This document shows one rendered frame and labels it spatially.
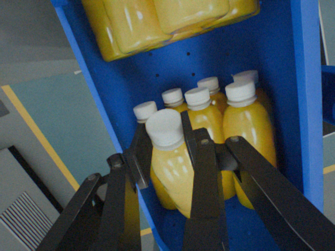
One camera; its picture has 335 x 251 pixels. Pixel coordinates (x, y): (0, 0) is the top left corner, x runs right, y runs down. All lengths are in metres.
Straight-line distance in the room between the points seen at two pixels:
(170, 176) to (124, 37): 0.16
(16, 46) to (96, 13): 0.37
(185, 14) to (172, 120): 0.10
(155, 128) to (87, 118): 1.38
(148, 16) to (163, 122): 0.11
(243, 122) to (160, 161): 0.13
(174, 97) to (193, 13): 0.20
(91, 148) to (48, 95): 0.50
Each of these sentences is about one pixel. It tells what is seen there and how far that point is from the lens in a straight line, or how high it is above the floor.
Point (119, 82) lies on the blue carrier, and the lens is 0.35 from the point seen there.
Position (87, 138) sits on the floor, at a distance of 1.63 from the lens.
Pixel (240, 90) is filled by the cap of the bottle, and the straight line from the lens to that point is 0.28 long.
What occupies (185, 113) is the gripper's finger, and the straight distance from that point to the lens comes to 0.19.
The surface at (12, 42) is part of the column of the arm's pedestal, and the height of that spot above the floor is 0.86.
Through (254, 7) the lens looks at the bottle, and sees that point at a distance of 0.27.
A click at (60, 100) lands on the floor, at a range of 1.61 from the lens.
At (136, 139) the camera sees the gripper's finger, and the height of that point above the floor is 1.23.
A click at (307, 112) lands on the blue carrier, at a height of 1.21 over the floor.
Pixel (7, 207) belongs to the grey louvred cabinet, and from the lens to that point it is 1.75.
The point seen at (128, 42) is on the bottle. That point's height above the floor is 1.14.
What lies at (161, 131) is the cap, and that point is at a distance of 0.19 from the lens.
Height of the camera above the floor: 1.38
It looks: 70 degrees down
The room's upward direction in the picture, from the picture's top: 180 degrees counter-clockwise
